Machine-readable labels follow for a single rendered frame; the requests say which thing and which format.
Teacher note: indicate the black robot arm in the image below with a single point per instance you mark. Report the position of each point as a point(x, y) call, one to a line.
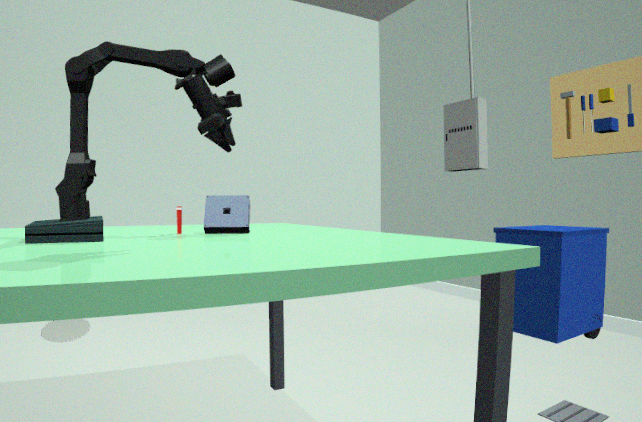
point(80, 72)

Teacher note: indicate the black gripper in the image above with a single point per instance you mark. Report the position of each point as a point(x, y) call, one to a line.
point(214, 122)

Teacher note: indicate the grey sloped panel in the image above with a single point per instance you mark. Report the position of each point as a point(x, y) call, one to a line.
point(226, 214)

